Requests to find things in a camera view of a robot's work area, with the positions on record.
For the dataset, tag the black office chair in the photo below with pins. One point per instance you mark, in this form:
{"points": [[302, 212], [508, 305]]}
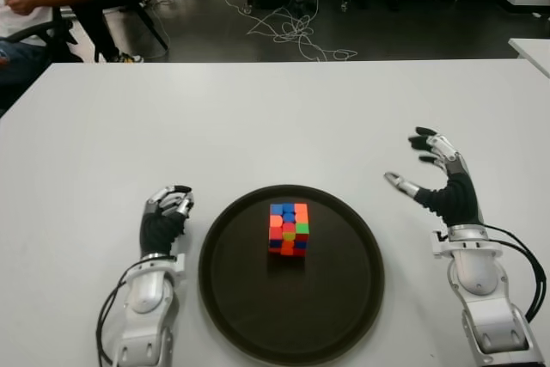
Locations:
{"points": [[60, 36]]}

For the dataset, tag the white side table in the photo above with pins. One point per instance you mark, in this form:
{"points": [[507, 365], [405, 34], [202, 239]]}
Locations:
{"points": [[535, 51]]}

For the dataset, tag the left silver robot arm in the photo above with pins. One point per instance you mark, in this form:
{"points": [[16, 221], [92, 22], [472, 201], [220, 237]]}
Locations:
{"points": [[146, 294]]}

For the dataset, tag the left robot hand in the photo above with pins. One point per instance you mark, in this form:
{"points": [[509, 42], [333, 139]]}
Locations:
{"points": [[161, 229]]}

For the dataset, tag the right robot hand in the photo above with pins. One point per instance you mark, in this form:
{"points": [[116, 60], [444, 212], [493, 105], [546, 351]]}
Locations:
{"points": [[455, 199]]}

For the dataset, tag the person in black trousers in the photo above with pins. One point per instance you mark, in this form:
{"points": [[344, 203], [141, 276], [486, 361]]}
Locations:
{"points": [[99, 23]]}

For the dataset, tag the multicoloured Rubik's cube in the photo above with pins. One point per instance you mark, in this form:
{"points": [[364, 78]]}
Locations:
{"points": [[289, 229]]}

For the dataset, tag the dark brown round plate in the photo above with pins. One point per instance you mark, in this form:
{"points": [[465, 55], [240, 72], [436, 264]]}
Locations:
{"points": [[292, 277]]}

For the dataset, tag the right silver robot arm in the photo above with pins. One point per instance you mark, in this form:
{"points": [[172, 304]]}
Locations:
{"points": [[477, 281]]}

